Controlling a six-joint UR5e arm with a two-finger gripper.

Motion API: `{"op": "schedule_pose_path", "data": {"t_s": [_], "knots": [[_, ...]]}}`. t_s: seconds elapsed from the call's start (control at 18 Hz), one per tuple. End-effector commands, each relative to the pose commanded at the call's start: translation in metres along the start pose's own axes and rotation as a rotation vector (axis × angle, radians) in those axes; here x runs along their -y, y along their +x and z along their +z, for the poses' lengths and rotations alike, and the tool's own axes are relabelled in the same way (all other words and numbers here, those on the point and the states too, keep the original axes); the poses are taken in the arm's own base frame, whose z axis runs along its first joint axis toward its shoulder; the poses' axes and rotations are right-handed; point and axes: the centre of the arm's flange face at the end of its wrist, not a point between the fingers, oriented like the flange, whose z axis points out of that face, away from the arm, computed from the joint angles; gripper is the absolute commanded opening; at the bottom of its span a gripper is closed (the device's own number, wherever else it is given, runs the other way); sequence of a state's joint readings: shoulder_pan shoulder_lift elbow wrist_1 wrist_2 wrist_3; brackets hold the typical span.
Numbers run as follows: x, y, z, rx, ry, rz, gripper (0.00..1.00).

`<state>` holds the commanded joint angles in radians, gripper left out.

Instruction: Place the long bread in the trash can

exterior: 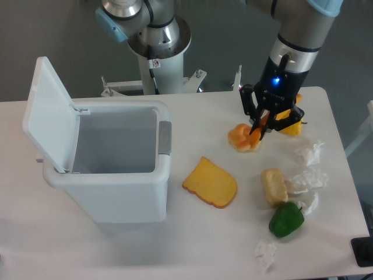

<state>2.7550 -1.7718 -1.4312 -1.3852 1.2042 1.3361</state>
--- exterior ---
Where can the yellow bell pepper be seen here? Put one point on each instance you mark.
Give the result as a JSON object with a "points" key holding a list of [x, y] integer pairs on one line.
{"points": [[294, 129]]}

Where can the crumpled white paper lower right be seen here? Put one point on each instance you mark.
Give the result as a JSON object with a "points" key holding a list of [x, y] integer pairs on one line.
{"points": [[307, 204]]}

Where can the green bell pepper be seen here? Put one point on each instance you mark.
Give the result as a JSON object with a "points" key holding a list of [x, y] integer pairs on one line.
{"points": [[286, 220]]}

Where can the small crumpled white paper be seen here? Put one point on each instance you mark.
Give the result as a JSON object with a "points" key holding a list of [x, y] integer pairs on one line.
{"points": [[265, 253]]}

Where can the round knotted bread roll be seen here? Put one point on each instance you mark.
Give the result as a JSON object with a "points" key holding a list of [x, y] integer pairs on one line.
{"points": [[242, 141]]}

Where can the pale rectangular bread block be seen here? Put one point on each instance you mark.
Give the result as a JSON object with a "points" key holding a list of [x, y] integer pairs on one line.
{"points": [[274, 186]]}

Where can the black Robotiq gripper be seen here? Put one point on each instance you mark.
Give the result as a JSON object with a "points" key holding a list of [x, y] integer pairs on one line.
{"points": [[275, 92]]}

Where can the white trash can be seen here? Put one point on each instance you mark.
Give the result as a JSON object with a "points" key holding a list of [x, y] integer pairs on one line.
{"points": [[118, 167]]}

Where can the crumpled white paper upper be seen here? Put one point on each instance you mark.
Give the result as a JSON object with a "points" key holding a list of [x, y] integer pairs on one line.
{"points": [[309, 153]]}

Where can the crumpled white paper middle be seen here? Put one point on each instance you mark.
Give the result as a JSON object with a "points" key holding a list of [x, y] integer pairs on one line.
{"points": [[307, 180]]}

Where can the orange toast slice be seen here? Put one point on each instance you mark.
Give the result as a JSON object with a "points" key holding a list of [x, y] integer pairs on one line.
{"points": [[211, 184]]}

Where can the black device at edge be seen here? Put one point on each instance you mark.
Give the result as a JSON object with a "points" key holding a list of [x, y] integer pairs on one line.
{"points": [[362, 249]]}

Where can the long orange bread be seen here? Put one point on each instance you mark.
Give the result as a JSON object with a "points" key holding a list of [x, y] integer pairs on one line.
{"points": [[288, 122]]}

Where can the white trash can lid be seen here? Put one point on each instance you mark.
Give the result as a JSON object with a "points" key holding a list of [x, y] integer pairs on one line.
{"points": [[52, 120]]}

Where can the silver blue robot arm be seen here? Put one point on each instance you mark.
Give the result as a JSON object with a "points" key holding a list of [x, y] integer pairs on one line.
{"points": [[304, 25]]}

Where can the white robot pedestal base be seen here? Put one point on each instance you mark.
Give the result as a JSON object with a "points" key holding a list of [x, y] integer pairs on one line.
{"points": [[160, 53]]}

